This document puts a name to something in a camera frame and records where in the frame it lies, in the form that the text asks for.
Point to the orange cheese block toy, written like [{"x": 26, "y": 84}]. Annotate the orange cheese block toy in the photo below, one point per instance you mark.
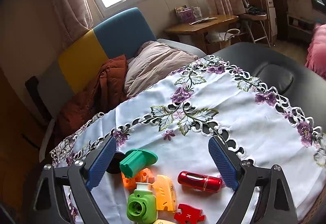
[{"x": 144, "y": 176}]

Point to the folding stool with clutter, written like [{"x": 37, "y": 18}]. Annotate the folding stool with clutter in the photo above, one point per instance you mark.
[{"x": 257, "y": 16}]

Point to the red puzzle piece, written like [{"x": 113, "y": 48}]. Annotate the red puzzle piece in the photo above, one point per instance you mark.
[{"x": 189, "y": 214}]

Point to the green ribbed plastic toy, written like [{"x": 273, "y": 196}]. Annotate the green ribbed plastic toy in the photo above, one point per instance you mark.
[{"x": 136, "y": 160}]

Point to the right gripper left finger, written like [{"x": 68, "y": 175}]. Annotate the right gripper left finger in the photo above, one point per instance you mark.
[{"x": 49, "y": 204}]

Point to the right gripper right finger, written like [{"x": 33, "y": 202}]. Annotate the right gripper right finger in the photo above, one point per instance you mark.
[{"x": 275, "y": 203}]

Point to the mauve pillow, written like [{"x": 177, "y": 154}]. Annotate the mauve pillow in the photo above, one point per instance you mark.
[{"x": 153, "y": 61}]

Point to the rust orange quilted jacket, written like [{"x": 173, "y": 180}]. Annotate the rust orange quilted jacket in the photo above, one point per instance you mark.
[{"x": 101, "y": 94}]

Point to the green toy camera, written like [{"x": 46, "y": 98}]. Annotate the green toy camera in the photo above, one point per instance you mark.
[{"x": 141, "y": 205}]

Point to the light orange plastic toy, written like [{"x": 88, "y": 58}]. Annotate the light orange plastic toy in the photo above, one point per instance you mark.
[{"x": 165, "y": 194}]

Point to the yellow egg-shaped toy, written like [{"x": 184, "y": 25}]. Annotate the yellow egg-shaped toy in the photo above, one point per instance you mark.
[{"x": 161, "y": 221}]

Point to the white floral embroidered tablecloth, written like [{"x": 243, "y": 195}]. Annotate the white floral embroidered tablecloth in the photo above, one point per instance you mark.
[{"x": 176, "y": 117}]

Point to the black massage table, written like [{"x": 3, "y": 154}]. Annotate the black massage table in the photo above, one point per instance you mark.
[{"x": 303, "y": 87}]

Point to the purple box on desk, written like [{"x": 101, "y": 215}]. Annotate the purple box on desk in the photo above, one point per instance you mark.
[{"x": 188, "y": 14}]

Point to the colourful upholstered headboard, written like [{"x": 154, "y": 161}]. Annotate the colourful upholstered headboard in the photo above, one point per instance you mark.
[{"x": 121, "y": 34}]

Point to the red metallic cylinder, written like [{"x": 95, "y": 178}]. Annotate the red metallic cylinder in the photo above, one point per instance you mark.
[{"x": 200, "y": 182}]

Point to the white basket under desk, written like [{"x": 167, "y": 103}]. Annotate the white basket under desk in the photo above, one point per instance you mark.
[{"x": 223, "y": 39}]

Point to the wooden side desk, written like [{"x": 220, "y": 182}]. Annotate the wooden side desk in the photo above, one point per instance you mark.
[{"x": 198, "y": 32}]

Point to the pink bedding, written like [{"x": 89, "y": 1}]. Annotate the pink bedding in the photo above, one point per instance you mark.
[{"x": 316, "y": 58}]

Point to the black cylinder clear cap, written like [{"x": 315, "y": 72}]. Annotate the black cylinder clear cap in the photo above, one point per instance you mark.
[{"x": 114, "y": 166}]

